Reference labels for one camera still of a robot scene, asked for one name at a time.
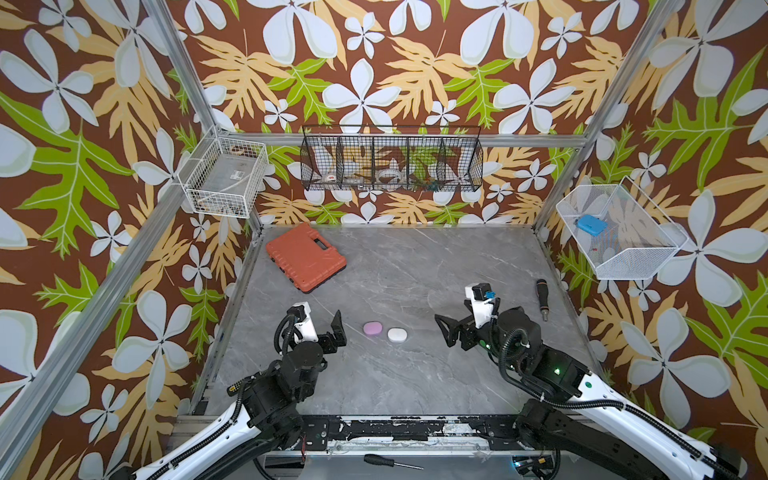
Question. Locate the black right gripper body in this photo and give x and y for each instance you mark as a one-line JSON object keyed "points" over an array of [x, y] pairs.
{"points": [[459, 327]]}

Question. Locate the purple earbud charging case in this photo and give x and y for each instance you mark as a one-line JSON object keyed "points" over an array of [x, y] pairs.
{"points": [[373, 328]]}

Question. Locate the white wire basket left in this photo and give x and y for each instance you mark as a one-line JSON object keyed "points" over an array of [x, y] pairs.
{"points": [[222, 176]]}

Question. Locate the aluminium frame post right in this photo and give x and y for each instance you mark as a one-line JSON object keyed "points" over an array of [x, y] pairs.
{"points": [[630, 66]]}

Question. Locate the black screwdriver on front rail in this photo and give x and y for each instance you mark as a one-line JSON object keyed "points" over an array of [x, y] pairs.
{"points": [[378, 460]]}

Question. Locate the aluminium frame post left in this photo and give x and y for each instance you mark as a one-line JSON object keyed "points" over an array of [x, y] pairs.
{"points": [[182, 64]]}

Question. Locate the blue small box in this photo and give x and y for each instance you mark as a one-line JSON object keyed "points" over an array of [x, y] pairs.
{"points": [[592, 225]]}

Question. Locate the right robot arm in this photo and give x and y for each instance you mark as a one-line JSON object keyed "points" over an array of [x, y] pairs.
{"points": [[573, 409]]}

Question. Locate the white mesh basket right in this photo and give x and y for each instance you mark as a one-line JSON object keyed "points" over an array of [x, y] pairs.
{"points": [[640, 238]]}

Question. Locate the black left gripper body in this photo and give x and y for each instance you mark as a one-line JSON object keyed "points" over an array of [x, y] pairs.
{"points": [[327, 345]]}

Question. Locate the black wire basket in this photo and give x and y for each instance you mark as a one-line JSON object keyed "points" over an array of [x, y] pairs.
{"points": [[372, 157]]}

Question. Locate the aluminium frame post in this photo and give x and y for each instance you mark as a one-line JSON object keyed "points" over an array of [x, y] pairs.
{"points": [[630, 66], [182, 64]]}

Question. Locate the red plastic tool case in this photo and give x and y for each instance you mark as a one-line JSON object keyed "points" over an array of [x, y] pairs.
{"points": [[305, 257]]}

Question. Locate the yellow black screwdriver left edge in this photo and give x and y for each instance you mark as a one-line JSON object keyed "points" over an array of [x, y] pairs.
{"points": [[237, 387]]}

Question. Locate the white earbud charging case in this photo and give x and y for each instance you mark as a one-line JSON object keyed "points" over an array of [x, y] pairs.
{"points": [[397, 335]]}

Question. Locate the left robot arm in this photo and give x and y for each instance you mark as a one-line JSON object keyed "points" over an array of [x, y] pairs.
{"points": [[263, 416]]}

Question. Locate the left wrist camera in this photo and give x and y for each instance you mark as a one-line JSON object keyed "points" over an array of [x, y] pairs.
{"points": [[303, 329]]}

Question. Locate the black handled screwdriver on table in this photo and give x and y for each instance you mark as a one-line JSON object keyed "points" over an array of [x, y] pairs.
{"points": [[542, 292]]}

